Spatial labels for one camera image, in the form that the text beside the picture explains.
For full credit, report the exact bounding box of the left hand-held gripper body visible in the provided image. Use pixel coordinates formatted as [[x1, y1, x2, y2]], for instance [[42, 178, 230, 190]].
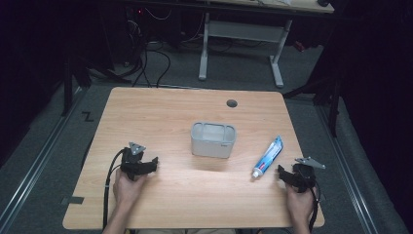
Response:
[[120, 141, 147, 181]]

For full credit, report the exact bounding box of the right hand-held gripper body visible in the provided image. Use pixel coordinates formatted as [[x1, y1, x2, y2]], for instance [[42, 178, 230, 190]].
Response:
[[291, 156, 327, 194]]

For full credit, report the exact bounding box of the person's right hand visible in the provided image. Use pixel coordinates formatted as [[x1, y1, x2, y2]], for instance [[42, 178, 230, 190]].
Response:
[[284, 184, 318, 226]]

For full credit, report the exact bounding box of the person's left hand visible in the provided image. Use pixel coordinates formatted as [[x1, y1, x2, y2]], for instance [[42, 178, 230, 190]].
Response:
[[112, 168, 148, 210]]

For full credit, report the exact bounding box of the blue white toothpaste tube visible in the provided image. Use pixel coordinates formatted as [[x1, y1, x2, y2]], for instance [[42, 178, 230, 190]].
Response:
[[250, 135, 284, 180]]

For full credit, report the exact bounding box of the grey plastic organizer box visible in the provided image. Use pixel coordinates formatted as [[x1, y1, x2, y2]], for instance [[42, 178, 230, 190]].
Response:
[[190, 121, 238, 160]]

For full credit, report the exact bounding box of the black tape strip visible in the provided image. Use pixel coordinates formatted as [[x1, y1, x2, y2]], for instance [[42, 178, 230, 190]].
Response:
[[60, 195, 86, 207]]

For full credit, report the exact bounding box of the black metal stand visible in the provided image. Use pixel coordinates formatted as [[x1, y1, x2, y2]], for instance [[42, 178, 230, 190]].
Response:
[[282, 72, 343, 138], [59, 55, 94, 117]]

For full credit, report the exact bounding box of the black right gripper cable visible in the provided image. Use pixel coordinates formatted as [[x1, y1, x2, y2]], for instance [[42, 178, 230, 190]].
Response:
[[307, 185, 322, 234]]

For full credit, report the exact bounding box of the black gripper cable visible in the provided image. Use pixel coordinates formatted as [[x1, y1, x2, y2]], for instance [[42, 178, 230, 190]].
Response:
[[307, 185, 322, 234], [101, 148, 127, 232]]

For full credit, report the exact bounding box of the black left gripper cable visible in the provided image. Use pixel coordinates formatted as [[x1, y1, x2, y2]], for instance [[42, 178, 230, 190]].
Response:
[[101, 148, 127, 232]]

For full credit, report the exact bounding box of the metal floor rail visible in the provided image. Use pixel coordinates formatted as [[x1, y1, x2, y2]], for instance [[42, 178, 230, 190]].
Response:
[[0, 87, 86, 230], [315, 104, 380, 234]]

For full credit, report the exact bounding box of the black floor cable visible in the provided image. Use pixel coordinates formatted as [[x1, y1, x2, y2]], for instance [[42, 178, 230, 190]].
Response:
[[131, 48, 172, 89]]

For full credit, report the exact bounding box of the white hanging cable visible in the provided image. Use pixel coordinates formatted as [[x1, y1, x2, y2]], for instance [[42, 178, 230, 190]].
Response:
[[143, 7, 173, 21]]

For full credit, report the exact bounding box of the white desk frame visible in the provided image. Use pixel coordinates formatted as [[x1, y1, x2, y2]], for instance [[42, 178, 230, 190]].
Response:
[[197, 0, 336, 89]]

